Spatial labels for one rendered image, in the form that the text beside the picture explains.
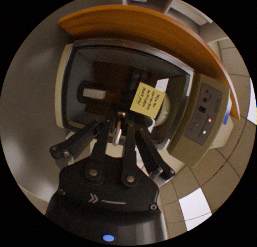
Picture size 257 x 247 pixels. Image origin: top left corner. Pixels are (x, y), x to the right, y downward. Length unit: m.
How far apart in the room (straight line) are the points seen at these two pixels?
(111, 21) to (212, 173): 1.73
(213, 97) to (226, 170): 1.30
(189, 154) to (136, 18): 0.43
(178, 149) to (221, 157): 1.24
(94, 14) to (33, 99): 0.27
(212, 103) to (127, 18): 0.33
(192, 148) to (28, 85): 0.53
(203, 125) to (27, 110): 0.52
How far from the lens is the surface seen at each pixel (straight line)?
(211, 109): 0.30
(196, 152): 0.32
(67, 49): 0.33
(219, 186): 1.59
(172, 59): 0.26
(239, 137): 1.45
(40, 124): 0.32
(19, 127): 0.28
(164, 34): 0.26
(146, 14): 0.23
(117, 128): 0.17
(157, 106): 0.22
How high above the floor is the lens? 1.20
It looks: 6 degrees up
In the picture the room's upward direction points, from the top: 103 degrees clockwise
